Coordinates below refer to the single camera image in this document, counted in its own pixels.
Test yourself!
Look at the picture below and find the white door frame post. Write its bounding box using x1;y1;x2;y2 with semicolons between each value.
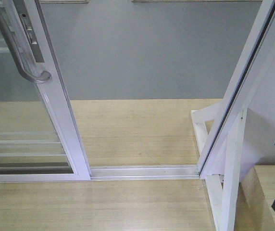
194;0;275;231

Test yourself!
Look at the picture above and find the aluminium floor door track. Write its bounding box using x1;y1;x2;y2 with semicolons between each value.
91;165;200;181

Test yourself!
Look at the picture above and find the grey metal door handle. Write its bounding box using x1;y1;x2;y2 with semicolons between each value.
0;12;51;84

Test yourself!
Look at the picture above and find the white wooden support brace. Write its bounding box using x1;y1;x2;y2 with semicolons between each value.
191;110;223;231

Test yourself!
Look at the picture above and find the grey door lock plate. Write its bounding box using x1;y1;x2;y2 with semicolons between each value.
19;13;44;63

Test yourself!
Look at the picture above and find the white framed sliding glass door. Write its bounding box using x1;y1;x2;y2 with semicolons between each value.
0;0;91;182

